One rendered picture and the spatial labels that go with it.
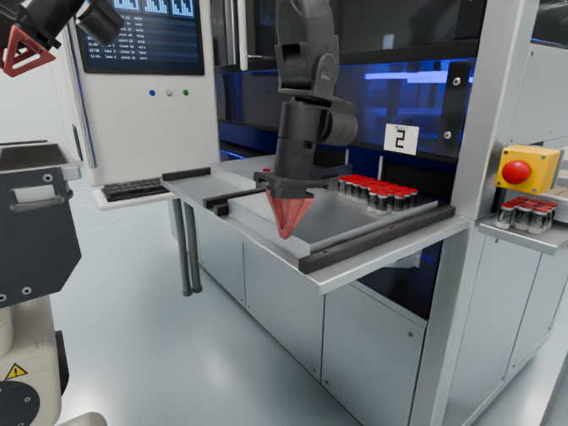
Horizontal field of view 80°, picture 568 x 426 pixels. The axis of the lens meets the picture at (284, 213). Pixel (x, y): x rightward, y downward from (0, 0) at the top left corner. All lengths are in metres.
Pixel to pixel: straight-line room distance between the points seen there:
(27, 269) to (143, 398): 1.14
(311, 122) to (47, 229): 0.36
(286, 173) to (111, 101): 0.92
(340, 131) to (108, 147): 0.95
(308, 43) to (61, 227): 0.38
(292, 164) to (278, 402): 1.13
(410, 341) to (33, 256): 0.83
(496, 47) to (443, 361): 0.67
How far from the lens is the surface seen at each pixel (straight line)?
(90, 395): 1.68
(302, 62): 0.48
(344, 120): 0.54
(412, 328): 0.96
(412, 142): 0.81
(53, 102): 5.85
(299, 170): 0.49
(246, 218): 0.64
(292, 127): 0.48
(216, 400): 1.51
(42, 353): 0.60
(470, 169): 0.75
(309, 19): 0.48
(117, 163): 1.34
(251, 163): 1.11
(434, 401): 1.04
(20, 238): 0.50
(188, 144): 1.39
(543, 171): 0.70
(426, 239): 0.65
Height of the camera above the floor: 1.13
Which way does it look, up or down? 21 degrees down
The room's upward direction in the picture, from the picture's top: straight up
